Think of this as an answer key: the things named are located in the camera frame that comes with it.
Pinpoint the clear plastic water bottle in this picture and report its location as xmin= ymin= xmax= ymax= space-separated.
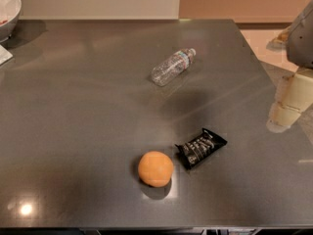
xmin=151 ymin=48 xmax=196 ymax=86

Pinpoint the black snack bar wrapper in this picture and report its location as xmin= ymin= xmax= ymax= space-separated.
xmin=176 ymin=128 xmax=228 ymax=170

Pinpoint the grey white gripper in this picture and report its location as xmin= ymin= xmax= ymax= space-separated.
xmin=266 ymin=0 xmax=313 ymax=133

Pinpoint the orange fruit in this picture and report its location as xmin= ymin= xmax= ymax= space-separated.
xmin=138 ymin=151 xmax=174 ymax=187

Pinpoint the white paper sheet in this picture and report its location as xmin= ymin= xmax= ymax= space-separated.
xmin=0 ymin=45 xmax=13 ymax=65

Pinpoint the white bowl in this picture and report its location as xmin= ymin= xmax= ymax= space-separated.
xmin=0 ymin=0 xmax=22 ymax=42

